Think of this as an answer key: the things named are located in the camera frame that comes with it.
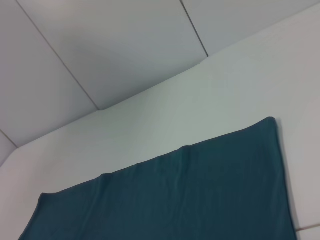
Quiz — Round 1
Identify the teal shirt with FREE print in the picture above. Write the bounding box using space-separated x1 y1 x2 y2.
18 116 300 240

